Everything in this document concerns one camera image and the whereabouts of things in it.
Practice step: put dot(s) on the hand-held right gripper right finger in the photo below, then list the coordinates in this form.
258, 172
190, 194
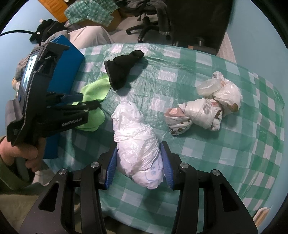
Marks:
167, 166

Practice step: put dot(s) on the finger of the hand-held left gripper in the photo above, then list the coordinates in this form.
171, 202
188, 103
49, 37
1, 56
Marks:
72, 97
90, 105

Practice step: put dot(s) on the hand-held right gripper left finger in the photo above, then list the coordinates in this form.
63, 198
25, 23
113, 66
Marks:
111, 168

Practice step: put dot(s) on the green microfibre cloth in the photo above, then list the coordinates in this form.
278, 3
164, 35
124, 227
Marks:
94, 90

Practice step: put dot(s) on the blue cardboard box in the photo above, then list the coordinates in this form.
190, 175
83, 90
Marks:
67, 60

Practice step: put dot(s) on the plain white plastic bag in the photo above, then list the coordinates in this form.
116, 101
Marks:
137, 144

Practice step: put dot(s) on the person's left forearm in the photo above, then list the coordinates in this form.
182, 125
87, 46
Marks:
11, 180

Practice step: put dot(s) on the person's left hand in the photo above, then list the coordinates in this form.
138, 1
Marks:
22, 153

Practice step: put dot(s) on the black sock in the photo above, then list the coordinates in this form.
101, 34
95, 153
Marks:
121, 69

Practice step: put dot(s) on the black clothes pile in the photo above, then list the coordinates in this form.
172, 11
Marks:
47, 31

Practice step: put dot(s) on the beige duvet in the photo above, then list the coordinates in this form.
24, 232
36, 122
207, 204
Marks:
90, 37

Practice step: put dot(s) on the patterned white plastic bag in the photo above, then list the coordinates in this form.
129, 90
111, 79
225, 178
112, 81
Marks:
200, 112

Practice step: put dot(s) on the wooden wardrobe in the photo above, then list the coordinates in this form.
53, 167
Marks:
54, 9

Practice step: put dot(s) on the green checked cloth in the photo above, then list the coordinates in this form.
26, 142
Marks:
90, 11

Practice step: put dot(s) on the large brown cardboard box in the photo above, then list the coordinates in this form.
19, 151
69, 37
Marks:
112, 20

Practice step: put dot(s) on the black office chair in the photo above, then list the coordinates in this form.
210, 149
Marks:
146, 24

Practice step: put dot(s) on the person's olive trousers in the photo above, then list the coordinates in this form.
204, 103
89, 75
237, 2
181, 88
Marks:
18, 213

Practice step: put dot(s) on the dark grey garment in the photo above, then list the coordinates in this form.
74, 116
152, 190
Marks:
163, 18

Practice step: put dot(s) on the black fabric wardrobe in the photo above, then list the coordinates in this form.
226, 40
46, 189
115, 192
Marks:
198, 18

